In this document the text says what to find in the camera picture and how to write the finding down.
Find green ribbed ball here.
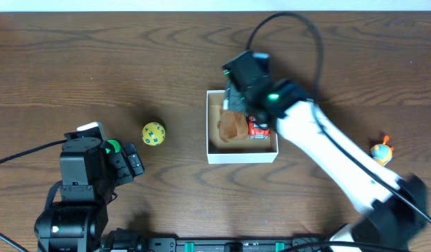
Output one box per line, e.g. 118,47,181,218
105,139,122,153

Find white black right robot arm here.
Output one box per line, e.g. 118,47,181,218
222,50,429,251

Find yellow ball blue letters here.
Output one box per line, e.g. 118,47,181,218
141,122,166,146

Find orange blue duck toy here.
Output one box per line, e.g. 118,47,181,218
370,135,394,166

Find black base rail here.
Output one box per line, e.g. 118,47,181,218
97,228,323,252

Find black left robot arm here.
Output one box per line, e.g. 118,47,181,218
34,128,145,251

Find red toy car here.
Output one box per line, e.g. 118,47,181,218
247,116,271,139

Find brown plush bear toy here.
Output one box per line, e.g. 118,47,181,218
217,108,249,143

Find white cardboard box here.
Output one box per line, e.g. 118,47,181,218
206,90,279,165

